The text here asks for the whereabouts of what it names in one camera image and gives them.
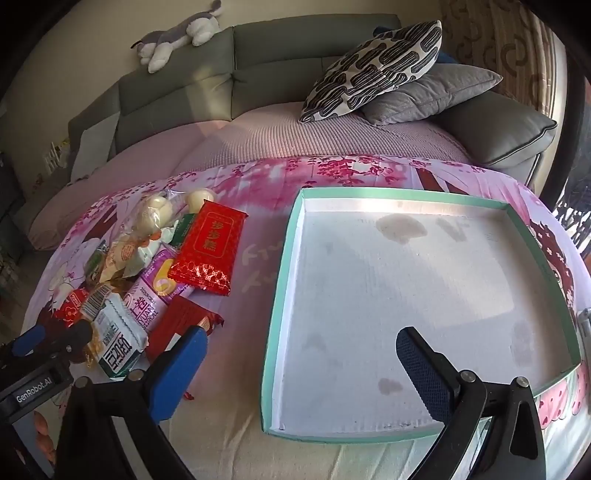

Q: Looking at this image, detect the small red candy packet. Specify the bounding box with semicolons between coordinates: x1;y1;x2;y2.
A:
53;288;89;327

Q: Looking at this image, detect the white green cracker packet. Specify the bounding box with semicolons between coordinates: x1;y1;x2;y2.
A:
80;284;148;379

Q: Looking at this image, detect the dark red snack packet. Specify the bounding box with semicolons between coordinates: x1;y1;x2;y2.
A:
145;295;224;363

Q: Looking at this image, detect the green cow biscuit packet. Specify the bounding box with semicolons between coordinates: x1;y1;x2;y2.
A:
84;243;108;287

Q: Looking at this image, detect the pink swiss roll packet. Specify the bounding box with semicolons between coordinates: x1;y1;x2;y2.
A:
123;245;193;332

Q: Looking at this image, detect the orange cream bread packet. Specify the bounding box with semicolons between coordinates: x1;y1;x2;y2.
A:
99;234;140;283

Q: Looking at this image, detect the large red gold snack packet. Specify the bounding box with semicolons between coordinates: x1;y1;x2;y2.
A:
168;200;247;296

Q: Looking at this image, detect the dark green snack packet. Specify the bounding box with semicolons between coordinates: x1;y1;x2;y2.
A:
169;213;195;249

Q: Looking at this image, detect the clear round bun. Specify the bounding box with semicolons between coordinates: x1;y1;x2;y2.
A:
131;190;182;243

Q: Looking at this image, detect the yellow jelly cup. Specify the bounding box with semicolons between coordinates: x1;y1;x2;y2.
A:
185;188;215;214

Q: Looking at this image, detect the white orange snack packet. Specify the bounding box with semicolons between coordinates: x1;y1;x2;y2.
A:
122;227;177;279

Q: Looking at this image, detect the pink cartoon print blanket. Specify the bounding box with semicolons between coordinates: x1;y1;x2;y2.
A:
24;155;590;479

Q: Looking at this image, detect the shallow teal-rimmed white box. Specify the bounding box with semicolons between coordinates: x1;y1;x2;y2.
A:
260;187;581;443

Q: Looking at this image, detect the light grey small pillow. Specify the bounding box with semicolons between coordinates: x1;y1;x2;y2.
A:
70;112;120;182

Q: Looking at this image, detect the pink sofa cover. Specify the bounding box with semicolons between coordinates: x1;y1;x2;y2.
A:
22;102;471;250

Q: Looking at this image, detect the grey cushion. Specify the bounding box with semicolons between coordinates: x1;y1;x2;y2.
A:
361;63;503;126

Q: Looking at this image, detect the grey white plush cat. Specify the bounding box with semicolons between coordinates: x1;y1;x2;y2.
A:
130;0;222;74

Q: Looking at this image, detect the black white patterned pillow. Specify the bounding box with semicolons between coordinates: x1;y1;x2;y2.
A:
300;37;435;123

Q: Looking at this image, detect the grey sofa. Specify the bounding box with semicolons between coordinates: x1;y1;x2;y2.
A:
13;14;557;237

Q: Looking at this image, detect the patterned beige curtain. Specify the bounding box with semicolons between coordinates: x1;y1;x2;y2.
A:
440;0;568;123

